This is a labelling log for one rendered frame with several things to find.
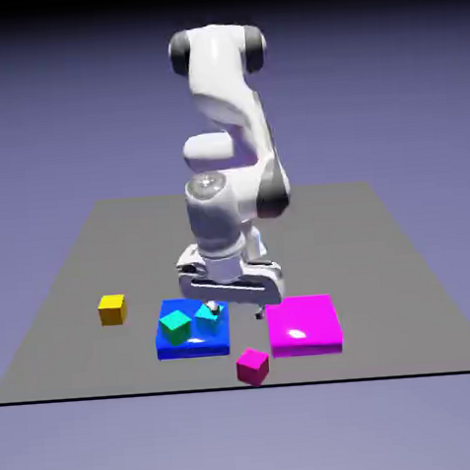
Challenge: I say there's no large blue box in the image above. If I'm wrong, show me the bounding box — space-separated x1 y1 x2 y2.
153 295 234 362

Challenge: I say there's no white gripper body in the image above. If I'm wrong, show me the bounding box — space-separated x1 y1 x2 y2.
174 237 287 313

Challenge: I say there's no small magenta cube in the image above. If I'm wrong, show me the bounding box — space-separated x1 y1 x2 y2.
235 345 271 389

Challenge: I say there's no large magenta box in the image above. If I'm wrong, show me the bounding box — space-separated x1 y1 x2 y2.
264 292 345 359

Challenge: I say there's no small yellow cube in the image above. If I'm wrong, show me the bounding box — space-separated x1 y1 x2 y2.
96 293 129 327

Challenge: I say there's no small cyan cube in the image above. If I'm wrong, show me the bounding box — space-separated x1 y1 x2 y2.
192 301 228 339

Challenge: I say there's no small green cube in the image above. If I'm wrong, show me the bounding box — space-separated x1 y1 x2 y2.
158 308 195 348

